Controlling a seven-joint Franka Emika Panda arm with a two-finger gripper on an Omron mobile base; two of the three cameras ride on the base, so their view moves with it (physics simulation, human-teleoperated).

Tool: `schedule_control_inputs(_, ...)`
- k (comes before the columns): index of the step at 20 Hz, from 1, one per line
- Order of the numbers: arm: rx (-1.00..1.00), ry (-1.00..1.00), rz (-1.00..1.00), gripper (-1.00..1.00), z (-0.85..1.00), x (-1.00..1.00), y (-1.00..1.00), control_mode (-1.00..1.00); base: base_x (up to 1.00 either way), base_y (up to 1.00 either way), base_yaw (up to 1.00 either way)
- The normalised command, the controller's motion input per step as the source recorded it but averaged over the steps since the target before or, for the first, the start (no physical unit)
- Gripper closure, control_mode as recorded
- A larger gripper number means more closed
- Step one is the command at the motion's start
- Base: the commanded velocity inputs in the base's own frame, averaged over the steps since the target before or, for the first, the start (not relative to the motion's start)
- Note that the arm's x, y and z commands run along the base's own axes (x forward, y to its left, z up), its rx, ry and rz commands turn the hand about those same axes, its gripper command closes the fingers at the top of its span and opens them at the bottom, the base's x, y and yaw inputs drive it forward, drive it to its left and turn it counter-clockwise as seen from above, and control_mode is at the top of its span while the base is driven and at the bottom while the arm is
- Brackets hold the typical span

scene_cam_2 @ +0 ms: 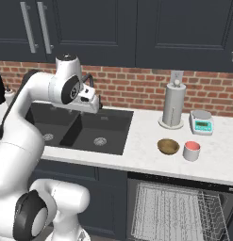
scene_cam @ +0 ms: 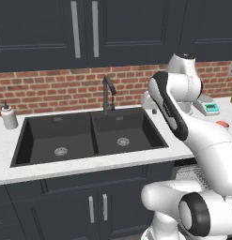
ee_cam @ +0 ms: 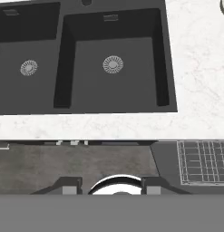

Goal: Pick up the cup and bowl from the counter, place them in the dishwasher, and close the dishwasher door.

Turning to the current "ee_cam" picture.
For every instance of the white and black round object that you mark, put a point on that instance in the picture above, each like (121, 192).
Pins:
(116, 184)

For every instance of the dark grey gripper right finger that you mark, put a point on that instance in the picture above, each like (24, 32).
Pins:
(154, 185)

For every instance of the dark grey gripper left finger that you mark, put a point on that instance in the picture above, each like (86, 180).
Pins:
(68, 185)

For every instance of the black double basin sink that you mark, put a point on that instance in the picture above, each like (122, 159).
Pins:
(116, 90)

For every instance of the dark dishwasher door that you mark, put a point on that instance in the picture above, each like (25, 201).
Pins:
(167, 163)

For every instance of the dark tap base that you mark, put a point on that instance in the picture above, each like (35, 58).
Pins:
(86, 1)

